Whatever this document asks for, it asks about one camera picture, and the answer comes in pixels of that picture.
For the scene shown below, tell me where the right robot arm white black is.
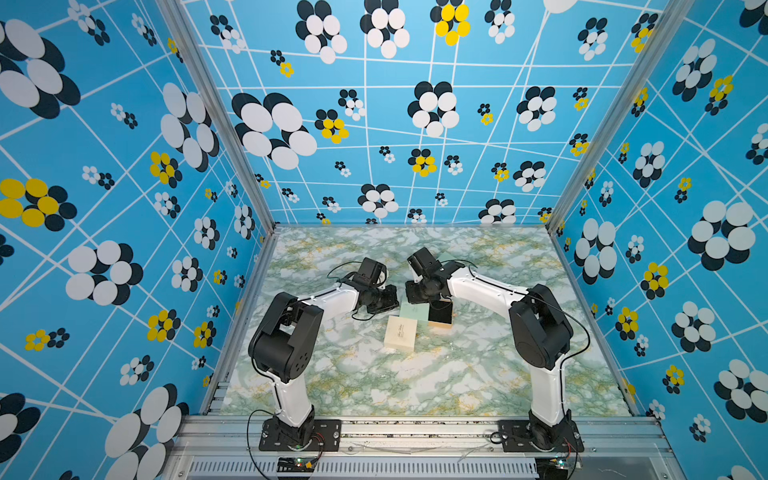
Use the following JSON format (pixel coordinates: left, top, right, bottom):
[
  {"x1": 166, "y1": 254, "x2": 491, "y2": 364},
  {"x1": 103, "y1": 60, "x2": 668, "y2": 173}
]
[{"x1": 405, "y1": 261, "x2": 573, "y2": 427}]

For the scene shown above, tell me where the aluminium front rail frame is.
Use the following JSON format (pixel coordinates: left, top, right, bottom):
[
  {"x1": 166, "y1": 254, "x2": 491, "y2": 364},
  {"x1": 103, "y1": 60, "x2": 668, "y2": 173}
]
[{"x1": 161, "y1": 416, "x2": 685, "y2": 479}]

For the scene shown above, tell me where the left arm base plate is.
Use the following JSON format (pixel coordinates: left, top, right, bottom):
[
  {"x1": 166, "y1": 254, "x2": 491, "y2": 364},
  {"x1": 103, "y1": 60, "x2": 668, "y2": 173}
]
[{"x1": 258, "y1": 418, "x2": 342, "y2": 452}]

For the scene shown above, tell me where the right aluminium corner post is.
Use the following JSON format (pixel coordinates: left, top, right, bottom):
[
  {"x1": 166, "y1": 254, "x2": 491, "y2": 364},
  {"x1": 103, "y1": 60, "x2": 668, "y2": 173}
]
[{"x1": 546, "y1": 0, "x2": 695, "y2": 237}]

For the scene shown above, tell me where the left aluminium corner post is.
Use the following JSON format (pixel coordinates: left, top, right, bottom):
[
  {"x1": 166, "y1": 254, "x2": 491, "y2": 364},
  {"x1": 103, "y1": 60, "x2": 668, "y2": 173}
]
[{"x1": 157, "y1": 0, "x2": 276, "y2": 237}]

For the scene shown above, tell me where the mint jewelry box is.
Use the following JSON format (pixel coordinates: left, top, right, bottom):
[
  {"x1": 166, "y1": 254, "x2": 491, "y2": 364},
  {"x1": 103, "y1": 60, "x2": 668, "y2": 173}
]
[{"x1": 399, "y1": 300, "x2": 454, "y2": 329}]

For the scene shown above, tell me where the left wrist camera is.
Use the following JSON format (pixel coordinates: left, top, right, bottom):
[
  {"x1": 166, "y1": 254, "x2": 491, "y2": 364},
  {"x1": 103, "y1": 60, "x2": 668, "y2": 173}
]
[{"x1": 353, "y1": 257, "x2": 388, "y2": 288}]

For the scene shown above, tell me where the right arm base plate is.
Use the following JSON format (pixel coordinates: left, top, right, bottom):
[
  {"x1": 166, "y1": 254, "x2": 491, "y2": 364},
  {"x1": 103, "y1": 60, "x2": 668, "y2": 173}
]
[{"x1": 497, "y1": 418, "x2": 585, "y2": 454}]

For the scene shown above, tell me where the aluminium corner post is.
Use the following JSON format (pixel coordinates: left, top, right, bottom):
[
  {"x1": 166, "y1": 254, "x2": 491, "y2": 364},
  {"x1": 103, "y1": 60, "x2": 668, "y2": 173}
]
[
  {"x1": 157, "y1": 0, "x2": 276, "y2": 237},
  {"x1": 546, "y1": 0, "x2": 695, "y2": 237}
]

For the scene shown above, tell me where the cream drawer jewelry box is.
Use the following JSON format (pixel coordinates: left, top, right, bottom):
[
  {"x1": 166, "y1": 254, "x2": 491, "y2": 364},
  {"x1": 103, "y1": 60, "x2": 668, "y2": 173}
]
[{"x1": 383, "y1": 316, "x2": 418, "y2": 353}]

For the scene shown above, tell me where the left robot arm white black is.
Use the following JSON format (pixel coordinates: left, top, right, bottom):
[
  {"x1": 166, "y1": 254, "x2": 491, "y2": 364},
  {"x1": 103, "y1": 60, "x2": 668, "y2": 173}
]
[{"x1": 248, "y1": 283, "x2": 399, "y2": 429}]

